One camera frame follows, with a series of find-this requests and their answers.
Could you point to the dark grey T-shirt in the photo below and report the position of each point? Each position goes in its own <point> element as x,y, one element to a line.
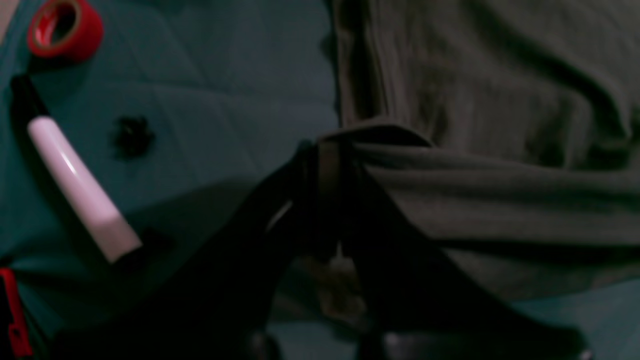
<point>505,130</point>

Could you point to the orange black clamp tool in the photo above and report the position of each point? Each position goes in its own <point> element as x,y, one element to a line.
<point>14,332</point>

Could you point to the small black plastic clip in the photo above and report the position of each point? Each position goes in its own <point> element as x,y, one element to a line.
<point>133,137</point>

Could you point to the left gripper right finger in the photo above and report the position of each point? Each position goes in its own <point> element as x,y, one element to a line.
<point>420,305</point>

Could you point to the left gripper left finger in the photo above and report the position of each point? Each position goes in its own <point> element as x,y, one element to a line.
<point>217,305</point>

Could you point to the blue table cloth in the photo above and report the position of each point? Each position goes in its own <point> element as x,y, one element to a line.
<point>232,90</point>

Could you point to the red tape roll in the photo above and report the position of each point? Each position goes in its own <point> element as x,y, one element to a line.
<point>65,29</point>

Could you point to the white marker pen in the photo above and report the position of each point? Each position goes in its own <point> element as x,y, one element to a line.
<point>103,221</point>

